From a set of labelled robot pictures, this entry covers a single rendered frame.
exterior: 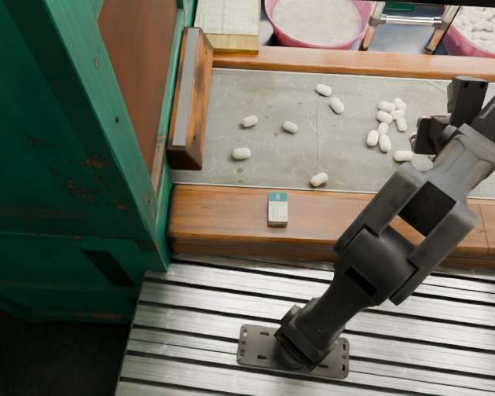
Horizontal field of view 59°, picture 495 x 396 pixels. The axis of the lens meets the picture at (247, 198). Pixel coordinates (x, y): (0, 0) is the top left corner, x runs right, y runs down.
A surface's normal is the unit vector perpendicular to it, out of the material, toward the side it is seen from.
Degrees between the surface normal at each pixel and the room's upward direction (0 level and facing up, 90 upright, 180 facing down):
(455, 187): 28
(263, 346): 0
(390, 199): 36
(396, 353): 0
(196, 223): 0
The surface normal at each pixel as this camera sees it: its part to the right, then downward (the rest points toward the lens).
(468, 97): -0.01, 0.40
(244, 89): 0.04, -0.44
